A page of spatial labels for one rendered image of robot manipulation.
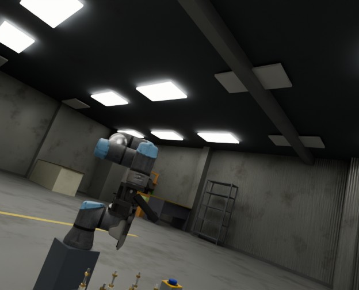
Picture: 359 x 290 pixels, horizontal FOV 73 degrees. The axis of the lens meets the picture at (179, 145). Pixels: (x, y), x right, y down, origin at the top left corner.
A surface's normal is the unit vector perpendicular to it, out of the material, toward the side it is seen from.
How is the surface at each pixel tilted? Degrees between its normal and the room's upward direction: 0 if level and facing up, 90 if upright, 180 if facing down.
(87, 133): 90
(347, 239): 90
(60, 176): 90
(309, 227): 90
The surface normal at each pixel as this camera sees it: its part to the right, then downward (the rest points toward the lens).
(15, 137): 0.73, 0.06
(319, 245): -0.62, -0.38
